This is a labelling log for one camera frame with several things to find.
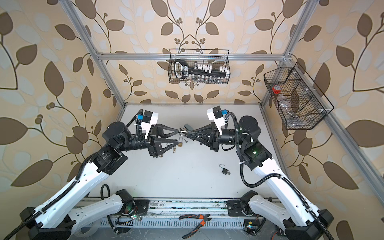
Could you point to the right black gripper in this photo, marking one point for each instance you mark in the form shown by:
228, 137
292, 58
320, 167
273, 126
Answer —
214, 137

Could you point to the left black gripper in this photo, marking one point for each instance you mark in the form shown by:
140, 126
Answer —
153, 143

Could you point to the brass padlock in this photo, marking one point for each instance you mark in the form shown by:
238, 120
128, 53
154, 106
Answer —
180, 142

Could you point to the black padlock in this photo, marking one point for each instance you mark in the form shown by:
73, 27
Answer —
225, 171
183, 132

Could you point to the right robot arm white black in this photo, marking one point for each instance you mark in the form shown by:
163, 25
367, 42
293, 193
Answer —
272, 194

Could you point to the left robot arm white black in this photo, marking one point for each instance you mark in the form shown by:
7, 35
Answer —
57, 218

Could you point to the black socket tool set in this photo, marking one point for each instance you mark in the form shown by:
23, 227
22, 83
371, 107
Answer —
182, 70

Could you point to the red capped item in basket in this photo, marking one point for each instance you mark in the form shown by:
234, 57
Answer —
276, 90

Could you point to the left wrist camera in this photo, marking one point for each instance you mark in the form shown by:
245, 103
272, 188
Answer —
145, 121

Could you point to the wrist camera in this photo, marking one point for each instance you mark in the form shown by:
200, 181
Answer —
145, 121
218, 116

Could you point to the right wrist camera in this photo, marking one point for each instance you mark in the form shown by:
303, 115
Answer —
218, 116

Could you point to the back wire basket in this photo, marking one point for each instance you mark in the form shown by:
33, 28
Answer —
215, 57

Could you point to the wire basket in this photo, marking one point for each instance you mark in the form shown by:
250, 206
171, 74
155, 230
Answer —
215, 57
302, 104

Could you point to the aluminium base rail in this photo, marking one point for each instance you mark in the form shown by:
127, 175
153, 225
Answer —
164, 213

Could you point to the right wire basket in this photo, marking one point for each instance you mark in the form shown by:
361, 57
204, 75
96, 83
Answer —
302, 104

